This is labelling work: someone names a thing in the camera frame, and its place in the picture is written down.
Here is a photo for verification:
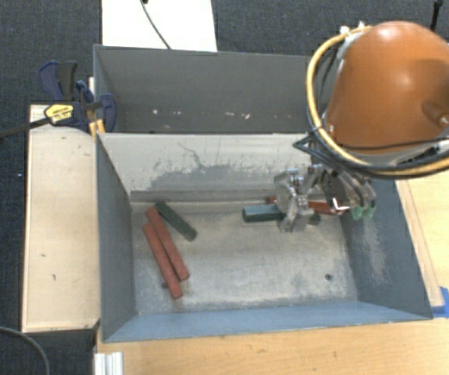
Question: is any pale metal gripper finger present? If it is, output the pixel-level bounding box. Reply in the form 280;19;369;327
273;168;308;213
279;202;315;234

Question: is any pale wood flat board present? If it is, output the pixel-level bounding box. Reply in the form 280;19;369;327
20;105;102;334

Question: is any dark green flat block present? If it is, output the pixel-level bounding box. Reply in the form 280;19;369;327
241;204;322;227
154;200;198;243

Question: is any red-brown flat block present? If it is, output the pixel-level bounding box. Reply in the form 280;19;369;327
265;195;340;216
141;223;184;300
145;206;191;282

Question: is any grey metal bin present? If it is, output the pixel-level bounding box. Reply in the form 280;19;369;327
92;44;434;344

